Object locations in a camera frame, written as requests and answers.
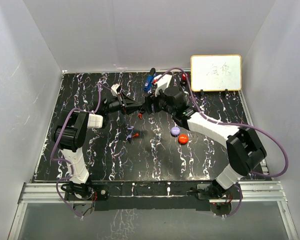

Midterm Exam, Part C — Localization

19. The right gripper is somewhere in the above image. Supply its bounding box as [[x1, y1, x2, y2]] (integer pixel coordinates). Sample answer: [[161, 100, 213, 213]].
[[143, 86, 176, 116]]

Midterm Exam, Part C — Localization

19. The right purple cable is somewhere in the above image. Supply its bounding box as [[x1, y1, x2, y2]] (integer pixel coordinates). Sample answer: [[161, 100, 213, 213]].
[[153, 67, 290, 217]]

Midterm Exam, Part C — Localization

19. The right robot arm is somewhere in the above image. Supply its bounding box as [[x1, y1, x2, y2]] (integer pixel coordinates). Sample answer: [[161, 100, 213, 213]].
[[142, 86, 267, 199]]

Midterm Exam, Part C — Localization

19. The white whiteboard with wooden frame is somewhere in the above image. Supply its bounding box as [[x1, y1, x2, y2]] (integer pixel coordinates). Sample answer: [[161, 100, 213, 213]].
[[190, 54, 242, 92]]

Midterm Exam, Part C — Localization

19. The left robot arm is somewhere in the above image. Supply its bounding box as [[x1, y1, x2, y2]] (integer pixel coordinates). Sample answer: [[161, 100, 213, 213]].
[[52, 93, 142, 200]]

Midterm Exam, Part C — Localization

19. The aluminium frame rail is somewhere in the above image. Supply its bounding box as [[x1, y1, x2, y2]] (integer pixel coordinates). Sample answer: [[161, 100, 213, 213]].
[[9, 180, 299, 240]]

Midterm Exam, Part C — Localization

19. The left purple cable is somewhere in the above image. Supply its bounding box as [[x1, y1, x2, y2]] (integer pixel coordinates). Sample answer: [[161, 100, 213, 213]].
[[49, 83, 111, 218]]

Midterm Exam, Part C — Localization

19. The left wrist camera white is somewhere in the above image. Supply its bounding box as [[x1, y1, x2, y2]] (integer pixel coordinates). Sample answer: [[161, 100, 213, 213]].
[[110, 83, 122, 97]]

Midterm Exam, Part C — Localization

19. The black earbud charging case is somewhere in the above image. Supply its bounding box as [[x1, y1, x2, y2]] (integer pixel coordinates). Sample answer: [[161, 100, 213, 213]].
[[139, 105, 146, 114]]

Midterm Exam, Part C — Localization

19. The purple cable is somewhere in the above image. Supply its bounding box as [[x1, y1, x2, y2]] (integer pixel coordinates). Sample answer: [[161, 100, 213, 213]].
[[153, 67, 290, 217], [49, 83, 111, 218]]

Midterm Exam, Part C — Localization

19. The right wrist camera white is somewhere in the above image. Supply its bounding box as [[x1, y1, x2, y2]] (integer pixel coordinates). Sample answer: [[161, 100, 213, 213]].
[[153, 74, 172, 97]]

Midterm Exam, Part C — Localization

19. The red button device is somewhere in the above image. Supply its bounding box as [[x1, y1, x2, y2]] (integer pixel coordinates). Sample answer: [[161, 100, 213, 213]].
[[180, 73, 189, 85]]

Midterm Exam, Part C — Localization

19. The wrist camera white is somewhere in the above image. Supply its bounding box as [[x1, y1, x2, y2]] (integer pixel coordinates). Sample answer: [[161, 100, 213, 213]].
[[110, 83, 122, 97], [153, 74, 172, 97]]

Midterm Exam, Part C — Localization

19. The blue stapler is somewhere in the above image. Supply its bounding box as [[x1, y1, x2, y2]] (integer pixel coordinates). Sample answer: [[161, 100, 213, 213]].
[[143, 67, 156, 92]]

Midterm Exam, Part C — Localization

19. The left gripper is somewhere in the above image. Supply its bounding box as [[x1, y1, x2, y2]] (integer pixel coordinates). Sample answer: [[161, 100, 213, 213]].
[[104, 92, 143, 116]]

